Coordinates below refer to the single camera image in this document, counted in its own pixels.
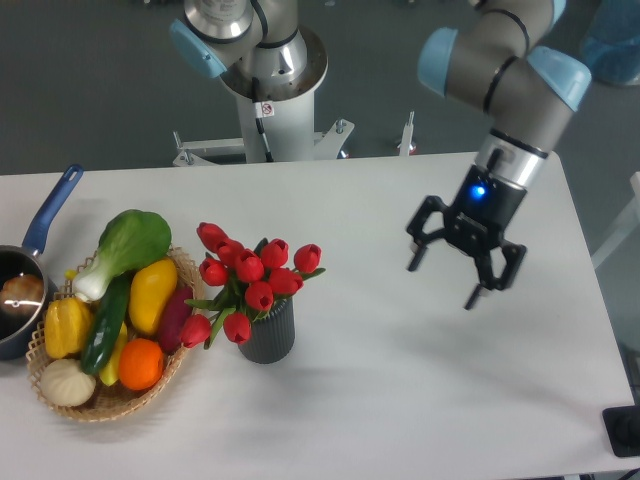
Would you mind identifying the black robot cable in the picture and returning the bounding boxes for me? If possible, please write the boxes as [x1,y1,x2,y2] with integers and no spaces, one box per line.
[250,76,275,163]

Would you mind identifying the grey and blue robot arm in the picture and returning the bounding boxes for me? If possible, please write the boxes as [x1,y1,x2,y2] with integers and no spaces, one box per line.
[169,1,591,295]

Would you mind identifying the green bok choy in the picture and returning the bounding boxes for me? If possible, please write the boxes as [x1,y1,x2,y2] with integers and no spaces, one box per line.
[72,209,172,302]

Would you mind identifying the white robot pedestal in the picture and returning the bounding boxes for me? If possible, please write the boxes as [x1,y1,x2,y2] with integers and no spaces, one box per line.
[173,26,355,166]

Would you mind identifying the yellow banana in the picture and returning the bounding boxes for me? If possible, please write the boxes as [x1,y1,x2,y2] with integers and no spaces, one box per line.
[99,323,129,387]

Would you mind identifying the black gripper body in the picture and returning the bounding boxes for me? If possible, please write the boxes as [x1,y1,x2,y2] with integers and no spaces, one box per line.
[443,165,527,258]

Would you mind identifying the black device at edge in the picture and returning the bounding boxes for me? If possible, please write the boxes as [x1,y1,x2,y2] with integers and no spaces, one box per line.
[602,405,640,458]

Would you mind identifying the brown bread roll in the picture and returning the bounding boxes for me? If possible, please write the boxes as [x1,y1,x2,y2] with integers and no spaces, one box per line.
[1,274,44,316]

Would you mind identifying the dark grey ribbed vase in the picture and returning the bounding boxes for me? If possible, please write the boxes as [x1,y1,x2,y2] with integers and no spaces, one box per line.
[238,299,296,364]

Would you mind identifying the orange fruit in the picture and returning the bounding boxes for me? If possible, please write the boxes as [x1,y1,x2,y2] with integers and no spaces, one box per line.
[118,338,164,391]

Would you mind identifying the purple sweet potato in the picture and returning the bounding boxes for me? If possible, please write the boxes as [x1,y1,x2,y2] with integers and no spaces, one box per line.
[157,286,193,354]

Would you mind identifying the woven wicker basket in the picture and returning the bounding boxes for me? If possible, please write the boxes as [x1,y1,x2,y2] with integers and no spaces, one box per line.
[26,246,206,422]

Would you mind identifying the blue saucepan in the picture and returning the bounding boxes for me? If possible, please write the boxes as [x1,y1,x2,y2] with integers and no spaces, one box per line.
[1,164,84,361]

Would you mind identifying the white furniture frame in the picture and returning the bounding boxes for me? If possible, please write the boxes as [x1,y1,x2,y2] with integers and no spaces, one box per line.
[591,172,639,270]

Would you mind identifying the white steamed bun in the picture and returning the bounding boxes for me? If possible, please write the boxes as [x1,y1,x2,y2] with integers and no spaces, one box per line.
[40,359,96,407]

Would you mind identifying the green cucumber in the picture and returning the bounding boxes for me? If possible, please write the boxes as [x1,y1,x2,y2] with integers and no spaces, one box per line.
[80,272,133,375]

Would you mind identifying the red tulip bouquet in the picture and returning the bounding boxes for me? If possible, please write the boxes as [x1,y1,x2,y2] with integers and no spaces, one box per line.
[179,222,325,348]

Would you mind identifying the yellow mango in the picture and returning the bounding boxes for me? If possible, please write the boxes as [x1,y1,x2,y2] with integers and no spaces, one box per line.
[128,257,178,336]

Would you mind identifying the yellow bell pepper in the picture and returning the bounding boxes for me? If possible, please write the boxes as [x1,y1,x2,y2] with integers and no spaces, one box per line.
[44,297,93,359]

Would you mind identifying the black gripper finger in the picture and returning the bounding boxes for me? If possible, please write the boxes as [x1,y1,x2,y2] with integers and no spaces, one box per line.
[463,240,528,312]
[405,194,451,274]

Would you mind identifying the blue translucent container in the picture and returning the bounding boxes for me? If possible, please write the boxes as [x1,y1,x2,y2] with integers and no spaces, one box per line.
[579,0,640,87]

